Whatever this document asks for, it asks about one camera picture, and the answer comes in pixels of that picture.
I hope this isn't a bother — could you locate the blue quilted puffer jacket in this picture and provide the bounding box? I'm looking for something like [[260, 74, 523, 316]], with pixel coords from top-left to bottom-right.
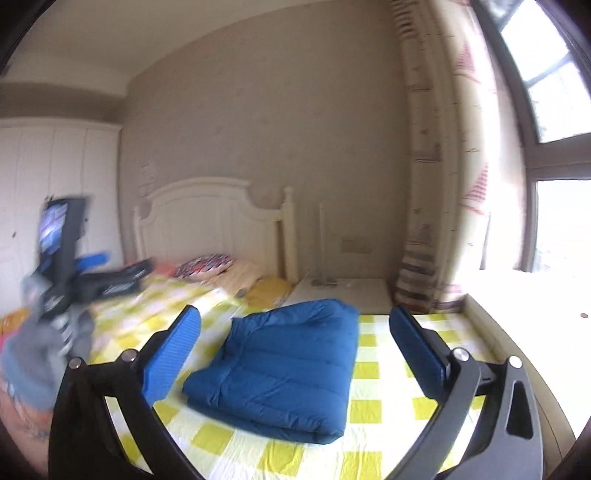
[[182, 299, 360, 445]]

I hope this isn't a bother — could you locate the grey gloved left hand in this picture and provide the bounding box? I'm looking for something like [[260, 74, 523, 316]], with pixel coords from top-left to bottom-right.
[[1, 273, 94, 411]]

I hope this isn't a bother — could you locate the white wardrobe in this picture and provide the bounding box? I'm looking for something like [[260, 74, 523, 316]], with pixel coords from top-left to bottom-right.
[[0, 117, 124, 315]]

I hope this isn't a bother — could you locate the yellow white checkered bedspread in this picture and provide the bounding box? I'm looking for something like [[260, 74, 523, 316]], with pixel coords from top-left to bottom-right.
[[87, 274, 500, 480]]

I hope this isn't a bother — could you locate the colourful patterned pillow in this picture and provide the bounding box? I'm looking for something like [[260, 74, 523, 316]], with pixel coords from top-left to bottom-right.
[[173, 254, 235, 281]]

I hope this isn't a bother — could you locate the white nightstand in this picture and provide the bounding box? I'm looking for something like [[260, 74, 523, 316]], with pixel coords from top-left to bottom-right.
[[283, 278, 394, 314]]

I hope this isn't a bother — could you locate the white wooden headboard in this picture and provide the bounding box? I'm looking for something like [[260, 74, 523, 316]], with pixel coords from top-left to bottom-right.
[[132, 177, 300, 284]]

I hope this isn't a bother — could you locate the pink beige pillow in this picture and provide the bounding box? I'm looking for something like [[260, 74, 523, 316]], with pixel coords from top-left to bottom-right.
[[207, 260, 264, 297]]

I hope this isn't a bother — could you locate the yellow pillow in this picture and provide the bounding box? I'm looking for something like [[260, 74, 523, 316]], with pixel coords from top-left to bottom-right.
[[245, 277, 294, 309]]

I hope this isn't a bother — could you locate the patterned striped curtain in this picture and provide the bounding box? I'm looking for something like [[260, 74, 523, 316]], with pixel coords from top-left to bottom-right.
[[391, 1, 526, 313]]

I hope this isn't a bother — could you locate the dark framed window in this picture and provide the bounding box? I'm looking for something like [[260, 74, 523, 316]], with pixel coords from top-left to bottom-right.
[[472, 1, 590, 276]]

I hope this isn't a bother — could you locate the wall power socket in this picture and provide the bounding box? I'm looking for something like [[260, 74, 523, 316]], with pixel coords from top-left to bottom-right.
[[341, 236, 374, 254]]

